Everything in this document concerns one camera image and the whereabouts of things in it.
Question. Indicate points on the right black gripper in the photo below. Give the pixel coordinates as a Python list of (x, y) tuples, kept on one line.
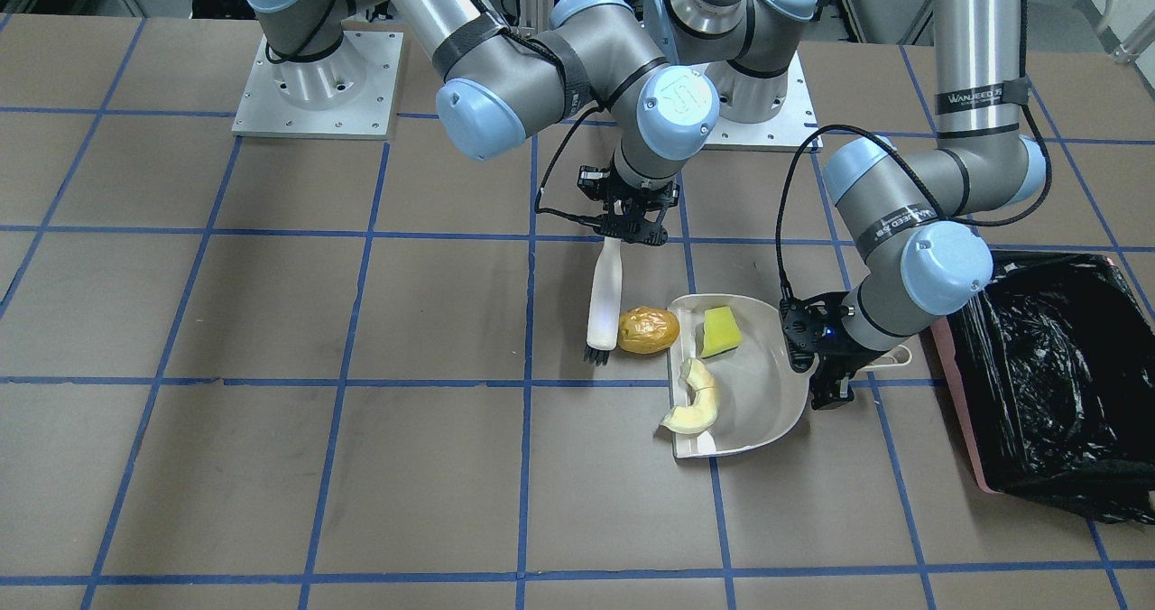
[(591, 182)]

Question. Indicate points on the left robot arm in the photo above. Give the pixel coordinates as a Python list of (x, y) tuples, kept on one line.
[(909, 216)]

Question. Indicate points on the orange trash ball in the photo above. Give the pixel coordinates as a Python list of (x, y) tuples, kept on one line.
[(646, 331)]

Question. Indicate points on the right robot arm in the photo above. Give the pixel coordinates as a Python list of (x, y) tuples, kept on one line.
[(502, 87)]

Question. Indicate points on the bin with black bag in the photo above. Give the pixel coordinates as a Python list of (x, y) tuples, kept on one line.
[(1051, 372)]

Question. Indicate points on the white plastic dustpan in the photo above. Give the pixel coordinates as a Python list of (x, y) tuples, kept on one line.
[(760, 397)]

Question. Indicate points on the yellow sponge wedge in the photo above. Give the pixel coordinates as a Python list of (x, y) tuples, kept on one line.
[(720, 332)]

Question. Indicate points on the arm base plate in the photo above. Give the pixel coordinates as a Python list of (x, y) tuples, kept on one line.
[(760, 115), (351, 95)]

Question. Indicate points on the white hand brush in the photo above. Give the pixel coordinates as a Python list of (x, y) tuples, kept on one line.
[(605, 301)]

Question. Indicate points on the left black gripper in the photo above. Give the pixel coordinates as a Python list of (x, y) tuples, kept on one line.
[(837, 345)]

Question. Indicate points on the pale melon rind slice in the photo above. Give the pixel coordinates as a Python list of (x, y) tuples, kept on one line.
[(702, 412)]

